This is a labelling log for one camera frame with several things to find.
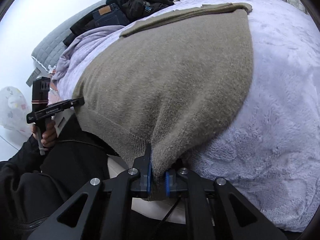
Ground dark blue jeans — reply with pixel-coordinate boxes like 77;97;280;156
92;3;130;27

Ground person's left hand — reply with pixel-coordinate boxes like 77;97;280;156
41;120;57;148

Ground cream puffer jacket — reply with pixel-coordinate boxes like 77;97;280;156
286;0;309;15

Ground white patterned plastic bag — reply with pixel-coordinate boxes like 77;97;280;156
0;86;31;138

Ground lavender fleece blanket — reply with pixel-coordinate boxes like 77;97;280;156
51;0;320;233

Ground light purple folded blanket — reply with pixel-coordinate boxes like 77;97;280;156
52;25;123;100

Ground grey quilted headboard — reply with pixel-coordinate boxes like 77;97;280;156
31;0;106;73

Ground brown knit sweater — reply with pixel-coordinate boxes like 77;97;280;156
73;3;253;200

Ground black jacket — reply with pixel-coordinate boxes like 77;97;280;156
63;0;174;47

